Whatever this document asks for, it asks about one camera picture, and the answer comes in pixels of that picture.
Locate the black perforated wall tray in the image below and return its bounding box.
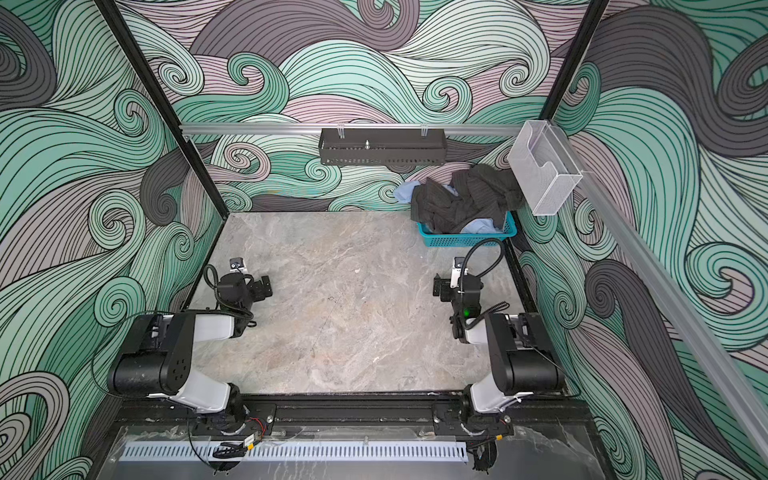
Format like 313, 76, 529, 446
318, 129, 448, 166

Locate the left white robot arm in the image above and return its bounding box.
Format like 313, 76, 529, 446
106, 257, 273, 424

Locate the black corner post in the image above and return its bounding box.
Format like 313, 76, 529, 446
538, 0, 609, 121
94, 0, 229, 220

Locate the dark grey pinstripe shirt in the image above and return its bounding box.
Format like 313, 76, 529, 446
410, 165, 526, 234

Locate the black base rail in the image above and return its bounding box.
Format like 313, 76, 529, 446
115, 391, 596, 438

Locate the teal plastic basket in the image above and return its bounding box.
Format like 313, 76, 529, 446
417, 212, 517, 248

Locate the aluminium rail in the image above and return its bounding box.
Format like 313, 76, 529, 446
549, 124, 767, 460
179, 122, 523, 137

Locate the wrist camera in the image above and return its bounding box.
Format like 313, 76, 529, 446
450, 257, 465, 288
229, 257, 247, 274

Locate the white slotted cable duct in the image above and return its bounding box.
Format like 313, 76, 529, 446
119, 440, 469, 463

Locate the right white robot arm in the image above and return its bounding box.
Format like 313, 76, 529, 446
433, 238, 566, 422

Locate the clear plastic wall bin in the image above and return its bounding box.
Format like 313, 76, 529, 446
507, 120, 583, 216

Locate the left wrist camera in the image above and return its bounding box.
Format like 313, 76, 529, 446
229, 257, 247, 274

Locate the light blue shirt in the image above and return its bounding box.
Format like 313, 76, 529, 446
394, 180, 505, 234

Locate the aluminium right rail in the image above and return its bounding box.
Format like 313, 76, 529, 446
549, 124, 767, 460

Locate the aluminium back rail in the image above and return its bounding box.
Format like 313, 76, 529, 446
179, 122, 523, 137

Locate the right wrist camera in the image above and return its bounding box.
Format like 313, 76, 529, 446
450, 257, 465, 288

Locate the black right corner post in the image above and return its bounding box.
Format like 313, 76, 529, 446
538, 0, 609, 121

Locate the black left corner post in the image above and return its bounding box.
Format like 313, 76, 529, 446
94, 0, 229, 220

